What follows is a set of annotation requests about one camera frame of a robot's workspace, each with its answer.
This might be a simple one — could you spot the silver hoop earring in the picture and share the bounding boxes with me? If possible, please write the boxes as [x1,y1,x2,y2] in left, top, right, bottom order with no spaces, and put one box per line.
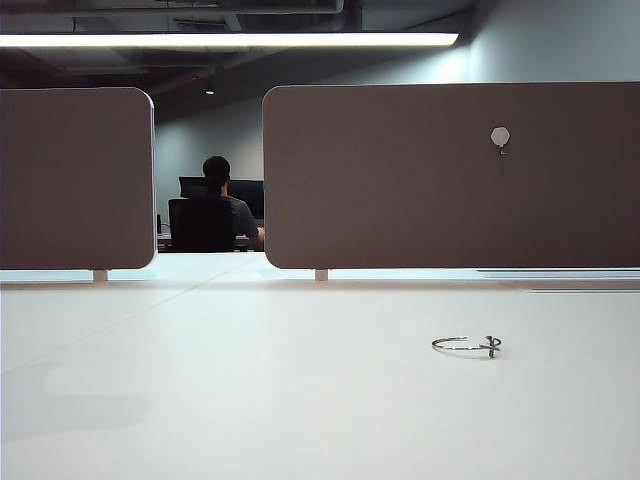
[431,334,504,361]

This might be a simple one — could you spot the white hexagonal adhesive hook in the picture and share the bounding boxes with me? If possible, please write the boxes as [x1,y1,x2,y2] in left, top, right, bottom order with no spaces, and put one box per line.
[490,126,512,158]

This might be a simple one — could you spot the seated person in grey shirt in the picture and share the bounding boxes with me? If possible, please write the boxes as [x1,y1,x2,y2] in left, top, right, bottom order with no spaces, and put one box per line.
[201,155,266,251]

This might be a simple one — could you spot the black computer monitor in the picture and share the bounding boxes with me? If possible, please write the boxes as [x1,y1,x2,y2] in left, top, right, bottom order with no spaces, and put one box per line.
[229,180,265,221]
[178,175,212,201]

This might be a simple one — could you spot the wide grey desk divider panel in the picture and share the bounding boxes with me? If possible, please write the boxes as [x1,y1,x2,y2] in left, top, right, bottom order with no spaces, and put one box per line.
[261,81,640,271]

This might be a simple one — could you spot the black office chair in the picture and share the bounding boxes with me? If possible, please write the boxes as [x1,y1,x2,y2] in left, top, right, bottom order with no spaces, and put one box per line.
[167,197,237,253]

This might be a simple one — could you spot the long linear ceiling light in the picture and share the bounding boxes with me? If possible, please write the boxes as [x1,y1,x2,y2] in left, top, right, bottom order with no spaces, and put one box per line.
[0,32,461,50]

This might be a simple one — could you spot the narrow grey desk divider panel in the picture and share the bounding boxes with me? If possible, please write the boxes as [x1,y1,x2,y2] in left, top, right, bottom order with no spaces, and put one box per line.
[0,86,158,272]

